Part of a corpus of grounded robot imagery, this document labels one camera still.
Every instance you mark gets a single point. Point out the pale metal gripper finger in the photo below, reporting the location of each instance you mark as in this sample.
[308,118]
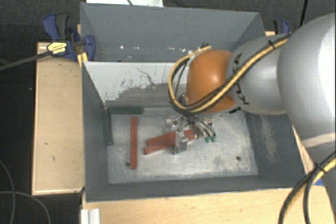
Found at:
[180,143]
[171,125]

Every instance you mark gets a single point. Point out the red-brown flat block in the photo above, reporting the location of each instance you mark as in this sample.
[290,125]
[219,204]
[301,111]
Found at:
[157,150]
[134,143]
[161,139]

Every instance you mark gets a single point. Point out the grey metal bin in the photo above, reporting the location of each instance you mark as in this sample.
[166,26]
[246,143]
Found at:
[162,31]

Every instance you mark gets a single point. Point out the pale wood board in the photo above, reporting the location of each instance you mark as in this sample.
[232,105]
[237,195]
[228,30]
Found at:
[59,123]

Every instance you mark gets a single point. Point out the black cylinder on white bracket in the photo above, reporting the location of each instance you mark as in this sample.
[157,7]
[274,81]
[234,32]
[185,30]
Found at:
[234,110]

